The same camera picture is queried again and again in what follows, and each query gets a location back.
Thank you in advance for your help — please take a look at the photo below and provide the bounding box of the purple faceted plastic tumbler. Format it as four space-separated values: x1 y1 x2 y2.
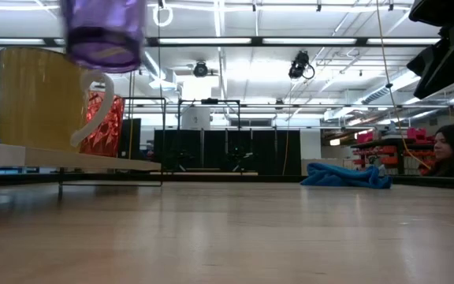
60 0 148 75

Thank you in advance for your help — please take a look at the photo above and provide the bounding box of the red faceted plastic cup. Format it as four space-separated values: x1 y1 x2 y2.
78 91 126 159

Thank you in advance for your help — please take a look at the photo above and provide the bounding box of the yellow mug white handle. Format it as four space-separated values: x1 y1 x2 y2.
0 47 116 153

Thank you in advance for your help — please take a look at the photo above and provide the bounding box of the storage bin rack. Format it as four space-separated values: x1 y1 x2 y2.
349 126 437 177

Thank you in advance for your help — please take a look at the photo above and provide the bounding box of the blue cloth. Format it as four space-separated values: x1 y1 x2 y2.
300 162 393 190

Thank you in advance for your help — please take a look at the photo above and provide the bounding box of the round black ceiling light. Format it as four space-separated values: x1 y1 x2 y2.
192 60 210 79

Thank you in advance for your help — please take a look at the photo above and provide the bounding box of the white square column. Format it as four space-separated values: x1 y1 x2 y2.
180 106 212 132

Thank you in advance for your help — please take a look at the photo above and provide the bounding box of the black monitor on stand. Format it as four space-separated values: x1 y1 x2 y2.
117 118 143 161

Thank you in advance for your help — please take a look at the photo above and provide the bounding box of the yellow hanging cable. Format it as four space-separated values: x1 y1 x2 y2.
127 70 136 119
375 0 433 171
282 129 292 175

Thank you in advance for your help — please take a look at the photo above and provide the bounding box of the black ceiling camera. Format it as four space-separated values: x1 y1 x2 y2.
288 50 316 80

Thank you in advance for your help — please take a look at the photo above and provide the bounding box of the black overhead camera frame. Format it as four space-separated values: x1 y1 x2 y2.
177 97 242 132

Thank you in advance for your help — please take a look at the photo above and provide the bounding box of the black partition wall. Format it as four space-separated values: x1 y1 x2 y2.
153 129 303 177

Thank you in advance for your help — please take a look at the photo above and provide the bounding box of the white looped cable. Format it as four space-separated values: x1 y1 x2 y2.
152 2 174 28

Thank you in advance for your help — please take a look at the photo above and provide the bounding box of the wooden shelf with black frame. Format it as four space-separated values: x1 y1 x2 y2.
0 95 168 195

